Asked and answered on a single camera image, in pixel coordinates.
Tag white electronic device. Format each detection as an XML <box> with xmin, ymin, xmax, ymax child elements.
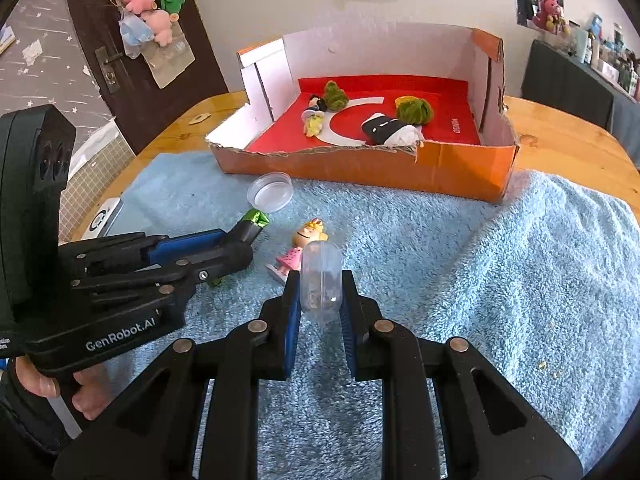
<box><xmin>80</xmin><ymin>197</ymin><xmax>122</xmax><ymax>241</ymax></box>

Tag metal door handle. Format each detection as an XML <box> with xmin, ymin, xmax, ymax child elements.
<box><xmin>95</xmin><ymin>46</ymin><xmax>126</xmax><ymax>93</ymax></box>

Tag green plush toy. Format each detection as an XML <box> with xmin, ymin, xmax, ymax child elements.
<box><xmin>322</xmin><ymin>80</ymin><xmax>350</xmax><ymax>111</ymax></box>

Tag cloth-covered side table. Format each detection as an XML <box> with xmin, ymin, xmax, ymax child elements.
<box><xmin>521</xmin><ymin>39</ymin><xmax>640</xmax><ymax>171</ymax></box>

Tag clear plastic pouch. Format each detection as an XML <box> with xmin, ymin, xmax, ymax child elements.
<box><xmin>142</xmin><ymin>35</ymin><xmax>196</xmax><ymax>90</ymax></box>

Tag pink rabbit plush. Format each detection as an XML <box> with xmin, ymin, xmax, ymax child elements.
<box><xmin>531</xmin><ymin>0</ymin><xmax>566</xmax><ymax>31</ymax></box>

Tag yellow toy figurine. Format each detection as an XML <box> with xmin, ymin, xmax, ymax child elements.
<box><xmin>301</xmin><ymin>110</ymin><xmax>325</xmax><ymax>137</ymax></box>

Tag row of bottles and jars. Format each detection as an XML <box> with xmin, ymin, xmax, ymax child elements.
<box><xmin>567</xmin><ymin>12</ymin><xmax>640</xmax><ymax>101</ymax></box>

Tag light blue towel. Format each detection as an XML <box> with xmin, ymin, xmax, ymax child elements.
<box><xmin>95</xmin><ymin>152</ymin><xmax>640</xmax><ymax>480</ymax></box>

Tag small green toy figure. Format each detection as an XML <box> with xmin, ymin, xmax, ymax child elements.
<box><xmin>207</xmin><ymin>209</ymin><xmax>272</xmax><ymax>288</ymax></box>

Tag green knitted toy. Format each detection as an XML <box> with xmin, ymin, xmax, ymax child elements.
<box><xmin>395</xmin><ymin>96</ymin><xmax>433</xmax><ymax>126</ymax></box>

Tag person's left hand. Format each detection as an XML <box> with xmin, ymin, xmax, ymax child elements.
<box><xmin>15</xmin><ymin>357</ymin><xmax>116</xmax><ymax>422</ymax></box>

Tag blue face mask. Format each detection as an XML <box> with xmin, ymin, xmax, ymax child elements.
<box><xmin>119</xmin><ymin>12</ymin><xmax>153</xmax><ymax>56</ymax></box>

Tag black and white toy roll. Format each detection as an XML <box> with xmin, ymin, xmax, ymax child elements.
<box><xmin>361</xmin><ymin>114</ymin><xmax>426</xmax><ymax>147</ymax></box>

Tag blonde girl toy figurine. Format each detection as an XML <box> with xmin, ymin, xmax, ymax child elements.
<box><xmin>264</xmin><ymin>217</ymin><xmax>328</xmax><ymax>283</ymax></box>

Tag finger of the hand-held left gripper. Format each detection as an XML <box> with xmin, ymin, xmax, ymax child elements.
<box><xmin>59</xmin><ymin>219</ymin><xmax>267</xmax><ymax>267</ymax></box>
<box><xmin>74</xmin><ymin>244</ymin><xmax>254</xmax><ymax>294</ymax></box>

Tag clear plastic capsule half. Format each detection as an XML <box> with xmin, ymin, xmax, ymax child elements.
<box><xmin>299</xmin><ymin>241</ymin><xmax>343</xmax><ymax>326</ymax></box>
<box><xmin>247</xmin><ymin>172</ymin><xmax>294</xmax><ymax>213</ymax></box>

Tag dark brown door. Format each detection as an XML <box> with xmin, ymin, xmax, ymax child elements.
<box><xmin>60</xmin><ymin>0</ymin><xmax>228</xmax><ymax>156</ymax></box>

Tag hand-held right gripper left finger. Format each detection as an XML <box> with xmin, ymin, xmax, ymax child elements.
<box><xmin>52</xmin><ymin>269</ymin><xmax>303</xmax><ymax>480</ymax></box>

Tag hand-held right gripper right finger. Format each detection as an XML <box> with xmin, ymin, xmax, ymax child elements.
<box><xmin>340</xmin><ymin>270</ymin><xmax>583</xmax><ymax>480</ymax></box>

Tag orange cardboard box red inside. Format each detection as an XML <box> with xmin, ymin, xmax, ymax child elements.
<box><xmin>206</xmin><ymin>21</ymin><xmax>521</xmax><ymax>204</ymax></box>

